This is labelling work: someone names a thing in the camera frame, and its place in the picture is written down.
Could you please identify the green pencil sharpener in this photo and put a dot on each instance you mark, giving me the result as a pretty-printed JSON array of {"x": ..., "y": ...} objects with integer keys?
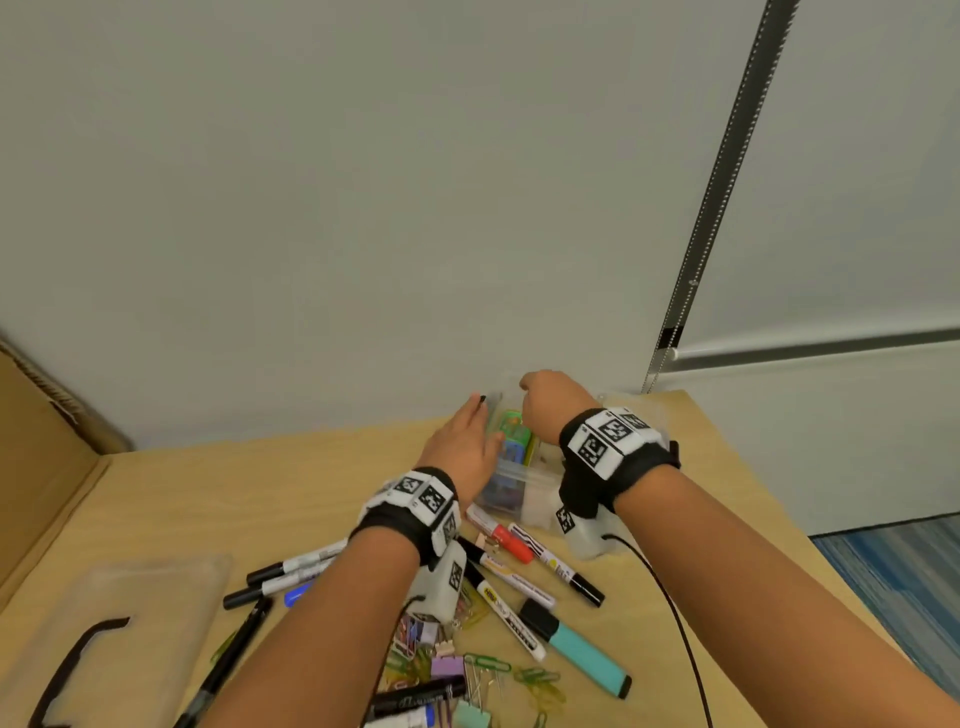
[{"x": 514, "y": 420}]

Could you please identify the grey horizontal wall rail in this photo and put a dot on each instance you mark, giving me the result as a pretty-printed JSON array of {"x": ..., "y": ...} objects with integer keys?
[{"x": 825, "y": 349}]

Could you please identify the clear plastic storage box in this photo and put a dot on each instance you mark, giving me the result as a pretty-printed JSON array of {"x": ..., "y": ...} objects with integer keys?
[{"x": 540, "y": 510}]

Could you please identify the teal highlighter black cap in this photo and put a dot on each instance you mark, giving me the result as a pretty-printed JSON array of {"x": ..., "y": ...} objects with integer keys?
[{"x": 585, "y": 652}]

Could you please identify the pile of colourful paper clips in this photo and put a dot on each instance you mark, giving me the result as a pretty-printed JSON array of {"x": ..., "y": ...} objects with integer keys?
[{"x": 409, "y": 656}]

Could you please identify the white marker yellow label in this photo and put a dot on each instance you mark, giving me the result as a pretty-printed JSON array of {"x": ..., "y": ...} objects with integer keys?
[{"x": 510, "y": 619}]

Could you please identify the wooden table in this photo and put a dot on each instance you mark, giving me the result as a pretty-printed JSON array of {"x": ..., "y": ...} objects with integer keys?
[{"x": 262, "y": 487}]

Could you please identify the white marker purple label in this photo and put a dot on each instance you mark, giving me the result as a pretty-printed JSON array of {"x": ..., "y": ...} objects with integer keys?
[{"x": 517, "y": 585}]

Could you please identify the red marker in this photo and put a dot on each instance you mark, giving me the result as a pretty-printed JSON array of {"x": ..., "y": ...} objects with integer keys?
[{"x": 514, "y": 547}]

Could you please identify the person's left hand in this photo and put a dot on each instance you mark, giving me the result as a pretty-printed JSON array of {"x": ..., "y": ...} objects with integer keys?
[{"x": 461, "y": 457}]

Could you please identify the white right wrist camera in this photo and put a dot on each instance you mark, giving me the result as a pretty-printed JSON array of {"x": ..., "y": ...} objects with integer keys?
[{"x": 592, "y": 536}]

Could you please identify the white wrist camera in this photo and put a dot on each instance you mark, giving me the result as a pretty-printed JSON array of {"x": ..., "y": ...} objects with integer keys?
[
  {"x": 442, "y": 585},
  {"x": 592, "y": 536}
]

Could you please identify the black wristband with tags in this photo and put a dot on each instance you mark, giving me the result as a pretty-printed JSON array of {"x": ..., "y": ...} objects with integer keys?
[
  {"x": 607, "y": 442},
  {"x": 420, "y": 499}
]

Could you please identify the yellow board eraser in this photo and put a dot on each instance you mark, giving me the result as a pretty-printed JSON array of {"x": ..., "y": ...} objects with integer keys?
[{"x": 532, "y": 450}]

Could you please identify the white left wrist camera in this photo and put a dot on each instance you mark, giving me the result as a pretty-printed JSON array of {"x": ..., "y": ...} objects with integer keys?
[{"x": 442, "y": 585}]

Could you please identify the brown cardboard panel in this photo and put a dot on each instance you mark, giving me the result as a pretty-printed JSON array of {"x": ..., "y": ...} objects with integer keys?
[{"x": 37, "y": 465}]

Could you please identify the large white blue-capped marker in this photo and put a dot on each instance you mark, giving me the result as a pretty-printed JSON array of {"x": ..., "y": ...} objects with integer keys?
[{"x": 405, "y": 718}]

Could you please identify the blue eraser block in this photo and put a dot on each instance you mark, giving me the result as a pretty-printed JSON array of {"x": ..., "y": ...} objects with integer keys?
[{"x": 516, "y": 454}]

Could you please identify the black perforated wall strip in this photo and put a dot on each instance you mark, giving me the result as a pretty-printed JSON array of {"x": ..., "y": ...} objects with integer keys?
[{"x": 731, "y": 150}]

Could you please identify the black right wristband with tags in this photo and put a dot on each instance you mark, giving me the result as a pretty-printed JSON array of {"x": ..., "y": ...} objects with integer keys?
[{"x": 607, "y": 442}]

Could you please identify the white marker yellow band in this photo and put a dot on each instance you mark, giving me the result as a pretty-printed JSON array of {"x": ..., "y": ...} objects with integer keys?
[{"x": 555, "y": 562}]

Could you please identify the large black marker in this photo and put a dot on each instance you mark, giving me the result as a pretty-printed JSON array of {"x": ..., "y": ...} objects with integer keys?
[{"x": 420, "y": 697}]

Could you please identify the person's right forearm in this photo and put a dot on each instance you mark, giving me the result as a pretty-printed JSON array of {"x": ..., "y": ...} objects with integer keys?
[{"x": 750, "y": 600}]

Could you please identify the person's left forearm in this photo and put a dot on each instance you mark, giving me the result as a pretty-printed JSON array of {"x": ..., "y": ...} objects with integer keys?
[{"x": 315, "y": 652}]

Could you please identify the person's right hand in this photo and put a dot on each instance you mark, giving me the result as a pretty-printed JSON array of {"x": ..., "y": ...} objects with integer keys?
[{"x": 559, "y": 405}]

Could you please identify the black left wristband with tags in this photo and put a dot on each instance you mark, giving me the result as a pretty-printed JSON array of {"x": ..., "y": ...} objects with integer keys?
[{"x": 420, "y": 499}]

